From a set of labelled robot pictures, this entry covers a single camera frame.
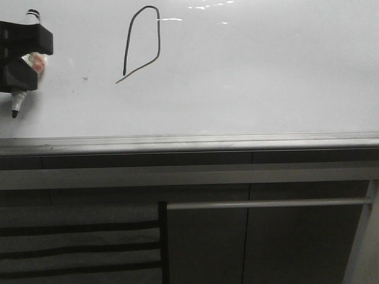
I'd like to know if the black chair backrest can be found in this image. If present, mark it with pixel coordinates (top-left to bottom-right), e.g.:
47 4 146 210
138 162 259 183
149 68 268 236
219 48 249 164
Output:
1 204 170 283

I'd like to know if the white whiteboard with aluminium frame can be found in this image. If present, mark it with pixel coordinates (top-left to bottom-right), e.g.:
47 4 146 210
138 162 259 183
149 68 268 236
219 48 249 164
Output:
1 1 378 156

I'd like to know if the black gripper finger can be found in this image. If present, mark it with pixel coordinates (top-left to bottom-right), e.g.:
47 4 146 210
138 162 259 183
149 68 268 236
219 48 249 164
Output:
1 59 38 92
1 21 53 59

